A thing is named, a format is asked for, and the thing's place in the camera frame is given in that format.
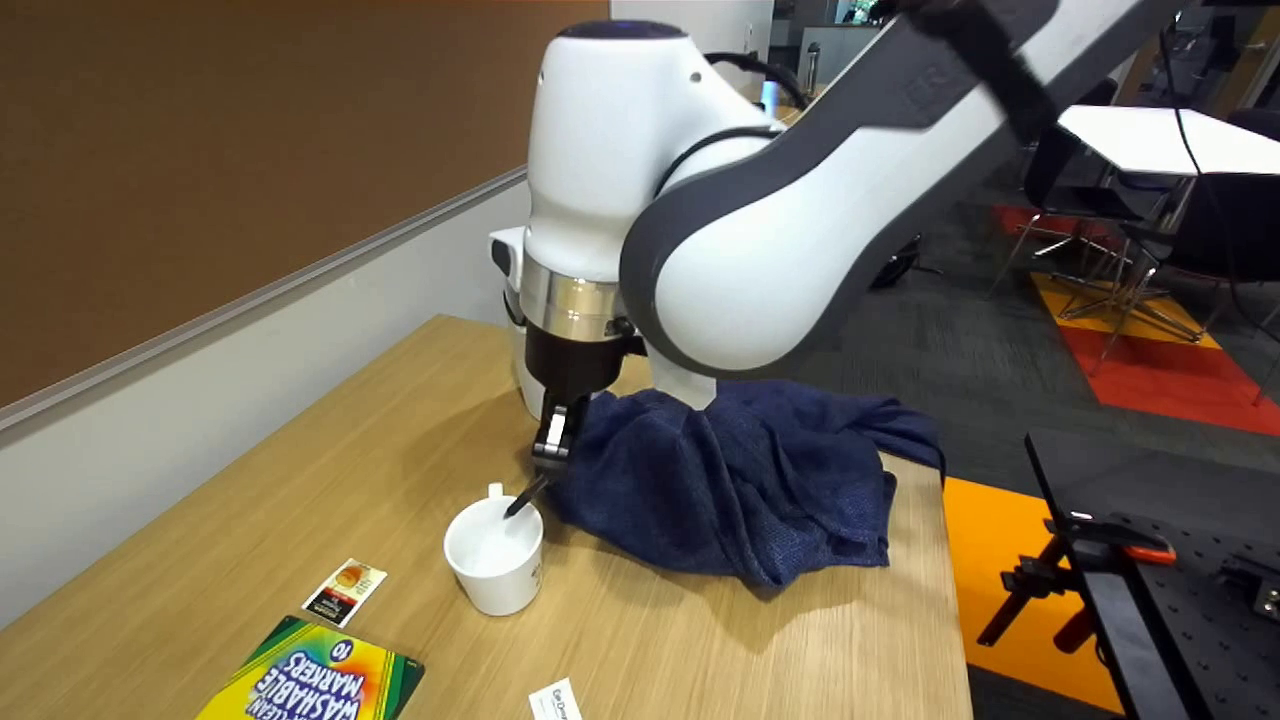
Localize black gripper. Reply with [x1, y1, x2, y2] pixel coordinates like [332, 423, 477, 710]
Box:
[520, 320, 651, 472]

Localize white mug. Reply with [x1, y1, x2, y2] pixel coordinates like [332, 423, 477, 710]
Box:
[439, 480, 548, 620]

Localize dark blue cloth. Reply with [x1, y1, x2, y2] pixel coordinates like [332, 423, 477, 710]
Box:
[548, 377, 949, 592]

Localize small brown printed card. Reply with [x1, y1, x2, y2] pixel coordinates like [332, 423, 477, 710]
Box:
[296, 556, 391, 632]

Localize small white card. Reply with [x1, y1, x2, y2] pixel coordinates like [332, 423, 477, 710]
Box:
[523, 677, 586, 720]

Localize green Crayola marker box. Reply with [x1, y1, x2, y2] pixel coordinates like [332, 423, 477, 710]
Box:
[194, 611, 428, 720]

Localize brown cork board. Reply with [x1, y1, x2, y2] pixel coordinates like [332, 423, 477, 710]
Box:
[0, 0, 615, 451]

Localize black chair metal legs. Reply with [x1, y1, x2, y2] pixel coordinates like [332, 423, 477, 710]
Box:
[995, 134, 1202, 353]

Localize white background table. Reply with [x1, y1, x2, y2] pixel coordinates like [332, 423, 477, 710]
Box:
[1057, 99, 1280, 184]

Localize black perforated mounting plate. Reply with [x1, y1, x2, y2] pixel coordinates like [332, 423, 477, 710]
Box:
[1021, 436, 1280, 720]

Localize small black box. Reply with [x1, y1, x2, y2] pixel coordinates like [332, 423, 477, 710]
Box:
[1214, 556, 1280, 625]

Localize orange handled clamp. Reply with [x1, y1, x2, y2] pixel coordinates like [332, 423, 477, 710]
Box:
[974, 511, 1184, 651]

